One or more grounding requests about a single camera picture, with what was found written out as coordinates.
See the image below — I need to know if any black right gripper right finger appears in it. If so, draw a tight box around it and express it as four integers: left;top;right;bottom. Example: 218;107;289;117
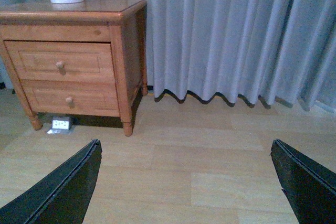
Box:
270;139;335;223

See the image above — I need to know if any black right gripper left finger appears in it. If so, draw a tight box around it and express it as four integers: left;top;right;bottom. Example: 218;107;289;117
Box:
1;140;102;223

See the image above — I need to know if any wooden drawer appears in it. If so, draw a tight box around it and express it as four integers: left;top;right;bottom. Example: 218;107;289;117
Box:
5;41;114;83
22;80;120;117

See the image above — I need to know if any white floor power socket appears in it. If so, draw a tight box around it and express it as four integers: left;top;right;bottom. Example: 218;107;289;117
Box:
47;120;75;134

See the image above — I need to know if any wooden nightstand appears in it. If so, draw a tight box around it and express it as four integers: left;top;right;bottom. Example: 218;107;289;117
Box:
1;0;148;136

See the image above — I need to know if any grey curtain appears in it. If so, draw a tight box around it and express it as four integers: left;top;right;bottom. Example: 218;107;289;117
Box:
146;0;335;110

